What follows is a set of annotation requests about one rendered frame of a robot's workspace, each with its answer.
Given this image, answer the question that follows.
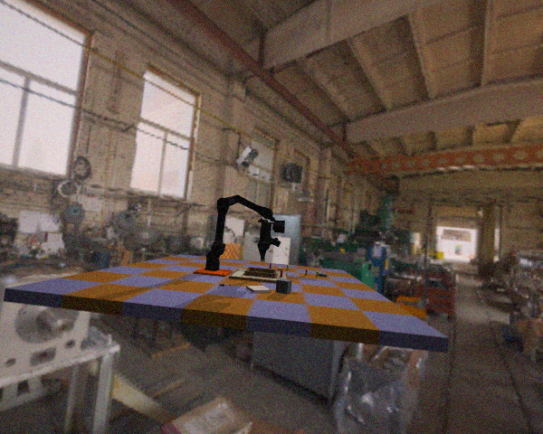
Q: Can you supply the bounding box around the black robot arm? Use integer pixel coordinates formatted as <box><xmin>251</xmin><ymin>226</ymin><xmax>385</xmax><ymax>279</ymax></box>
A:
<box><xmin>205</xmin><ymin>194</ymin><xmax>285</xmax><ymax>271</ymax></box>

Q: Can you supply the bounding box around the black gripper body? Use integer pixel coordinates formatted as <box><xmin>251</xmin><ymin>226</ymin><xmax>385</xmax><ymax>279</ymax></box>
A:
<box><xmin>257</xmin><ymin>231</ymin><xmax>271</xmax><ymax>248</ymax></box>

